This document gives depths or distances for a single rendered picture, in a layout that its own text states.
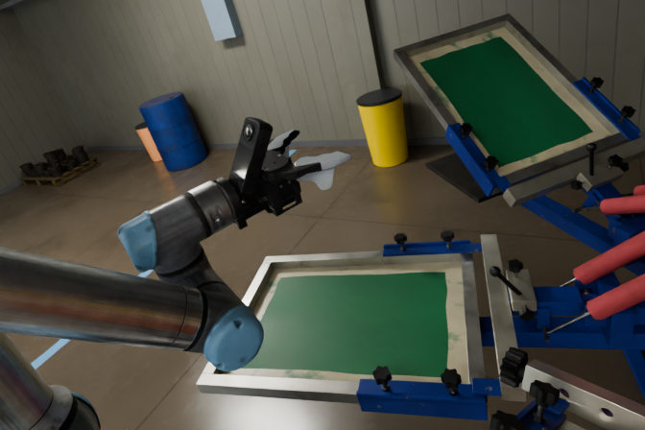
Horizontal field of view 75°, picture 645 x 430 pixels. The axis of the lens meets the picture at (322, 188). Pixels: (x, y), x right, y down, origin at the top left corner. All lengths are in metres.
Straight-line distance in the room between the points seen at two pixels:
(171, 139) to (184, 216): 5.48
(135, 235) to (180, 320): 0.15
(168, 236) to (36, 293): 0.20
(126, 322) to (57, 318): 0.06
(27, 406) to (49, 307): 0.24
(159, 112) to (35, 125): 3.61
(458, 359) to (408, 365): 0.13
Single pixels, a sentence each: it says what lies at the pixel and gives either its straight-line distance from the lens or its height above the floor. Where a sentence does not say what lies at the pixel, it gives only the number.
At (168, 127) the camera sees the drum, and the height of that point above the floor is 0.64.
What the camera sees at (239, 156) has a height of 1.71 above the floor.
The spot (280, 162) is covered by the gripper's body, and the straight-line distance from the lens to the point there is 0.66.
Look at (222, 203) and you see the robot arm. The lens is 0.63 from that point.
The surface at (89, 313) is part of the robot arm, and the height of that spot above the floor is 1.69.
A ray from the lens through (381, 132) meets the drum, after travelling 4.27.
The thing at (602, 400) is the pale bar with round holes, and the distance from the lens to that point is 0.95.
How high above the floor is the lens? 1.92
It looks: 26 degrees down
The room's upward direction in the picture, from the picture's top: 16 degrees counter-clockwise
